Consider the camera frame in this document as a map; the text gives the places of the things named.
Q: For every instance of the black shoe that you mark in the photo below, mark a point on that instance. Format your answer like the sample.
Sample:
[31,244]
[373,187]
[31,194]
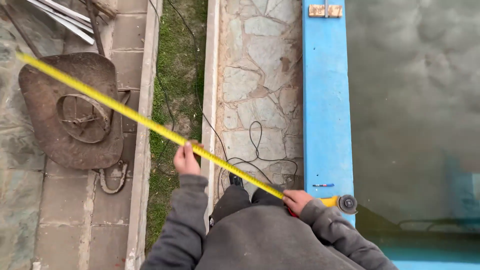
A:
[235,180]

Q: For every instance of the rusty overturned wheelbarrow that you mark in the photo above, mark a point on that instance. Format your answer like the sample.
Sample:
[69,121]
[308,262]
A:
[48,127]

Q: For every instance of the person's dark trousers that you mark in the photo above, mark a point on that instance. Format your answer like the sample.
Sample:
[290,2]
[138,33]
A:
[230,202]

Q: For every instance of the dark metal rod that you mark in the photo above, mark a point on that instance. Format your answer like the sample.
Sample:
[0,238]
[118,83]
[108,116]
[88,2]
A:
[22,32]

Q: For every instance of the white metal strip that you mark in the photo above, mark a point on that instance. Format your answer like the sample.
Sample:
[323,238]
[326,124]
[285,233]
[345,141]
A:
[69,17]
[71,10]
[63,23]

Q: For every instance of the yellow angle grinder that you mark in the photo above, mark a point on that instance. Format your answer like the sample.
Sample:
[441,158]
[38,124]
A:
[347,204]

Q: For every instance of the blue painted pool edge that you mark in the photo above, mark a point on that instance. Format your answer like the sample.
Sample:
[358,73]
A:
[326,112]

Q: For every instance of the green grass strip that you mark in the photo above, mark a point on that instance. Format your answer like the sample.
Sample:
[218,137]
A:
[176,56]

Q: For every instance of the person's grey sweater torso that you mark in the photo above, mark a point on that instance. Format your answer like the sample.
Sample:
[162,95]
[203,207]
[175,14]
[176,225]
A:
[262,243]

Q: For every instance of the person's left hand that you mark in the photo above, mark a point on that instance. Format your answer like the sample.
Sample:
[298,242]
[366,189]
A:
[185,163]

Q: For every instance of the small wooden block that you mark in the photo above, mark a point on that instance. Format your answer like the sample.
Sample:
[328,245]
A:
[317,10]

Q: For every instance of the blue and red pen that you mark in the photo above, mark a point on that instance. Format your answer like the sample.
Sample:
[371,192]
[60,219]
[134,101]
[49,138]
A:
[323,185]

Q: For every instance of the brown wooden log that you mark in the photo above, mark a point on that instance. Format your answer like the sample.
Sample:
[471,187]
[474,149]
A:
[107,7]

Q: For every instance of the person's right hand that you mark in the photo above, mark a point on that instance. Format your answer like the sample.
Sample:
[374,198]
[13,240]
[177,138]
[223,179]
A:
[300,200]

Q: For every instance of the dark wooden pole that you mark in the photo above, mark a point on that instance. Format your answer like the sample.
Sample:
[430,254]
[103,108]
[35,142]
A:
[95,28]

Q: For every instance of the yellow tape measure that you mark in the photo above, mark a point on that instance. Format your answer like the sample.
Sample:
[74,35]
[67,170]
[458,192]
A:
[112,105]

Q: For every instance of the rusty curved metal bracket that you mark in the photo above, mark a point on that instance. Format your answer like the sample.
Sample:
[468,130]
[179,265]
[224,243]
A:
[112,186]

